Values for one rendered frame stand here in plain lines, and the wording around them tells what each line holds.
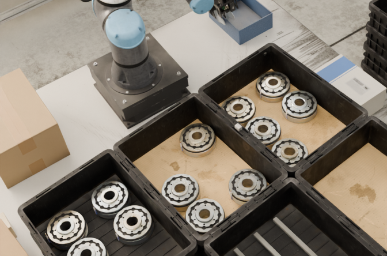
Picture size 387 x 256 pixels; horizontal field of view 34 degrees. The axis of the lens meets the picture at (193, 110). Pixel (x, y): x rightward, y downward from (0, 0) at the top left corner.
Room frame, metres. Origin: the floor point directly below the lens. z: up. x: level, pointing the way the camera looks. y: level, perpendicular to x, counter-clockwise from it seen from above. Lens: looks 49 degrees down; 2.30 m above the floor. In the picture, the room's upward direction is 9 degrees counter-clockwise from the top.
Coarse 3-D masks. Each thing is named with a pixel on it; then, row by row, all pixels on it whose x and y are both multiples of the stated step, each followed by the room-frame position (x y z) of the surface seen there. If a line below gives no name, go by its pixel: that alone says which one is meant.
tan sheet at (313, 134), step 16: (256, 80) 1.36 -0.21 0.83; (256, 96) 1.29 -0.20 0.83; (256, 112) 1.23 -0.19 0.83; (272, 112) 1.22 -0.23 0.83; (320, 112) 1.19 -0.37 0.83; (288, 128) 1.15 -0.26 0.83; (304, 128) 1.14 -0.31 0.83; (320, 128) 1.13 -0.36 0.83; (336, 128) 1.12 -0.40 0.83; (320, 144) 1.07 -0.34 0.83
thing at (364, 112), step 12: (264, 48) 1.39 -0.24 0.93; (276, 48) 1.38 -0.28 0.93; (228, 72) 1.31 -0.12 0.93; (312, 72) 1.26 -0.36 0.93; (204, 84) 1.28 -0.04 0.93; (324, 84) 1.21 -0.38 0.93; (204, 96) 1.23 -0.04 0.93; (216, 108) 1.18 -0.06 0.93; (360, 108) 1.10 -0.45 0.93; (360, 120) 1.06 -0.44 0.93; (324, 144) 1.00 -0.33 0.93; (276, 156) 0.98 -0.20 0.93; (312, 156) 0.97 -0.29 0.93; (288, 168) 0.94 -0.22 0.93
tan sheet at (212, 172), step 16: (160, 144) 1.16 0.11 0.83; (176, 144) 1.15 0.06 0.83; (224, 144) 1.13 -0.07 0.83; (144, 160) 1.11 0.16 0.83; (160, 160) 1.11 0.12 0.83; (176, 160) 1.10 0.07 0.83; (192, 160) 1.09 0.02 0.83; (208, 160) 1.08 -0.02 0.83; (224, 160) 1.07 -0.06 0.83; (240, 160) 1.06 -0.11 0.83; (160, 176) 1.05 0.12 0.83; (192, 176) 1.03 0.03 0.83; (208, 176) 1.02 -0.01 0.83; (224, 176) 1.02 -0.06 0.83; (160, 192) 1.00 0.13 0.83; (208, 192) 0.97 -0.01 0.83; (224, 192) 0.96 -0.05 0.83; (224, 208) 0.91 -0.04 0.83
